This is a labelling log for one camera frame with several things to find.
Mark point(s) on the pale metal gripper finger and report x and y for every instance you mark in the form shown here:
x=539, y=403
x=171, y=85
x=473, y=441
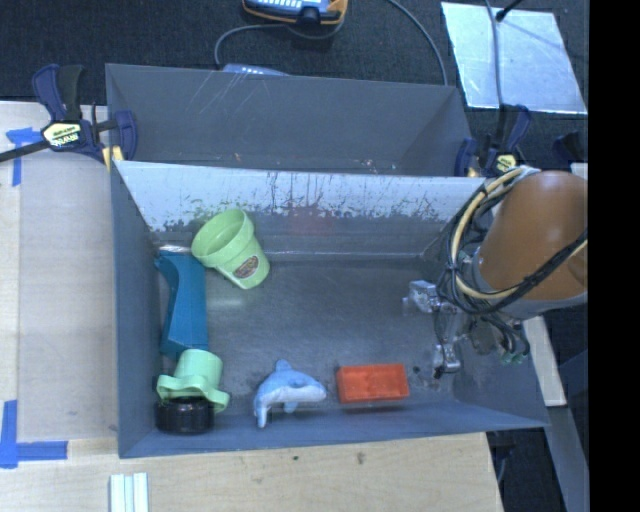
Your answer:
x=422, y=296
x=447, y=359

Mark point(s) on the orange flat block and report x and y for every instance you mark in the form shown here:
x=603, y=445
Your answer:
x=372, y=383

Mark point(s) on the grey metal bin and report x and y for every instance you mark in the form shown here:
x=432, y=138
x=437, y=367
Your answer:
x=325, y=320

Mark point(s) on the blue toy dolphin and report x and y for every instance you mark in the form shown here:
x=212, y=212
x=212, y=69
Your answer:
x=287, y=391

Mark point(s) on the light green plastic cup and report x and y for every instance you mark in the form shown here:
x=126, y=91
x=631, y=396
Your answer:
x=235, y=250

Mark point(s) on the teal spray bottle green head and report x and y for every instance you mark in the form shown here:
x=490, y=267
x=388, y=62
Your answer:
x=187, y=305

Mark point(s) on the black round cap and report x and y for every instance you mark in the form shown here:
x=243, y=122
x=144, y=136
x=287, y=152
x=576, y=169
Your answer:
x=184, y=416

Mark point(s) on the pale wood board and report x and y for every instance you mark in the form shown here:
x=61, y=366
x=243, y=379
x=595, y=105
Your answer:
x=65, y=300

